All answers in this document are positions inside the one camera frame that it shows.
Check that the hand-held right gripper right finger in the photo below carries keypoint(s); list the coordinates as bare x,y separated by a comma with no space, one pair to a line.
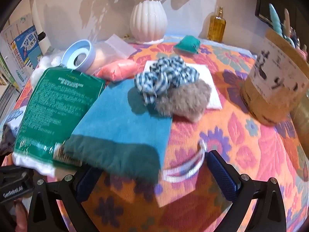
222,176

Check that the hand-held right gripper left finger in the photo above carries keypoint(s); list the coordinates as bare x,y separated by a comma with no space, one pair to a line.
84,186

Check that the blue teal towel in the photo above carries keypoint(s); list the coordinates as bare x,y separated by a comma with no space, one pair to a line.
120,125

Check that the green packet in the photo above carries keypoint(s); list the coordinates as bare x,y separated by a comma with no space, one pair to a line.
53,111

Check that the teal clay bag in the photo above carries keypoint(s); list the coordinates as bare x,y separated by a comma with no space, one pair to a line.
187,44

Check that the person's left hand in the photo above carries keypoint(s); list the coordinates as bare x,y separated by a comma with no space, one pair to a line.
21,215

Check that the floral tablecloth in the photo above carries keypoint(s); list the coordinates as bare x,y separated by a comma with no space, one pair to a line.
241,149

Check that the white purple striped headband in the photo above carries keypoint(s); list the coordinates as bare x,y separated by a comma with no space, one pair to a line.
183,171

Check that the brown furry scrunchie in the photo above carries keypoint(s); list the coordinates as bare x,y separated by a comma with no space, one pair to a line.
183,101

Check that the stack of books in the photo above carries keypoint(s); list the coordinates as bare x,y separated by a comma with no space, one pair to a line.
6,96

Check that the cardboard pen holder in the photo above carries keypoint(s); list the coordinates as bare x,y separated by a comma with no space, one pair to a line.
270,94

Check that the white square pad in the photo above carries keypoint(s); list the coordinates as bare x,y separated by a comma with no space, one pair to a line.
208,77

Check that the orange clay bag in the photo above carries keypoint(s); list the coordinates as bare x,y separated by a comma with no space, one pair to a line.
118,70

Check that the blue bowl with round item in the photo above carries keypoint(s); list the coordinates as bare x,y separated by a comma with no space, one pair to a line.
79,53

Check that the clear plastic bag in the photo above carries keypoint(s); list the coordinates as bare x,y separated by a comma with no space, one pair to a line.
118,44

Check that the yellow glass bottle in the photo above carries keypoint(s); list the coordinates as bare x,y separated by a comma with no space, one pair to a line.
216,26

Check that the bunch of pens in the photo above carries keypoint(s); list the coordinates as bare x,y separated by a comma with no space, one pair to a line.
275,19

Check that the white ribbed vase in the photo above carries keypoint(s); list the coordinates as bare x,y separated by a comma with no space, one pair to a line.
148,19

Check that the white pipe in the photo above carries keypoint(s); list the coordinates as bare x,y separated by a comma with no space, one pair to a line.
39,12

